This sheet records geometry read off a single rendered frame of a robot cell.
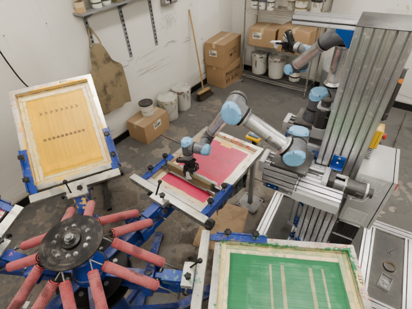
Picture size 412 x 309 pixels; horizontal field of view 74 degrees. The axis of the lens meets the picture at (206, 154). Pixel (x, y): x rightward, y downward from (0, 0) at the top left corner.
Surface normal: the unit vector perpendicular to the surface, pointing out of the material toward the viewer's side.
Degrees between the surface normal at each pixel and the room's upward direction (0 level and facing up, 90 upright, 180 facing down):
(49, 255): 0
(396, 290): 0
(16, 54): 90
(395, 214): 0
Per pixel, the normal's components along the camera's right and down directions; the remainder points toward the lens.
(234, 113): -0.45, 0.57
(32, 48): 0.80, 0.37
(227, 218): -0.04, -0.74
